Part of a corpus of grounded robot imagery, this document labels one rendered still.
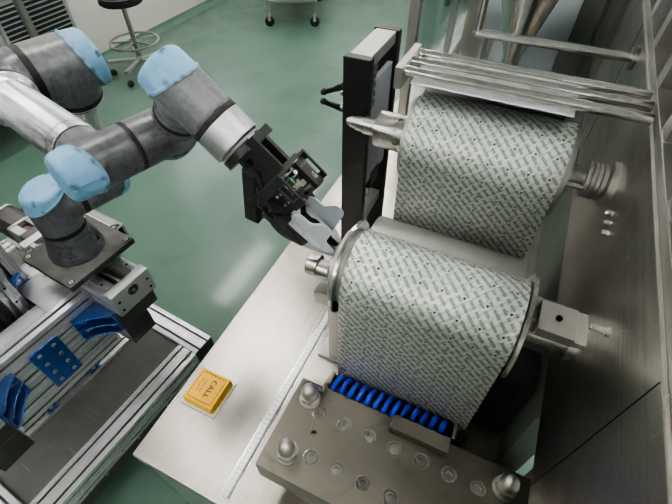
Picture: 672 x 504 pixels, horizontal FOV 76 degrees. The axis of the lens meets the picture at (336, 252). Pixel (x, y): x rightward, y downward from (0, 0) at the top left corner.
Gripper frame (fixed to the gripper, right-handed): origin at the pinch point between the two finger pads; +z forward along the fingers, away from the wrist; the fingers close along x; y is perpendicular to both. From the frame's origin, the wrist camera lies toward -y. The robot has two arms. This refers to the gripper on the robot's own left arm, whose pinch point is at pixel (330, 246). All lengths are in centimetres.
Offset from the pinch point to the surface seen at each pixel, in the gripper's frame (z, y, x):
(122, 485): 28, -141, -36
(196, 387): 5.0, -39.0, -18.9
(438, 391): 26.8, 3.3, -8.4
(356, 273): 2.8, 7.7, -6.5
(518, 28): 2, 19, 66
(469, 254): 16.7, 11.6, 9.6
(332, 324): 14.3, -16.3, -0.3
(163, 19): -192, -315, 321
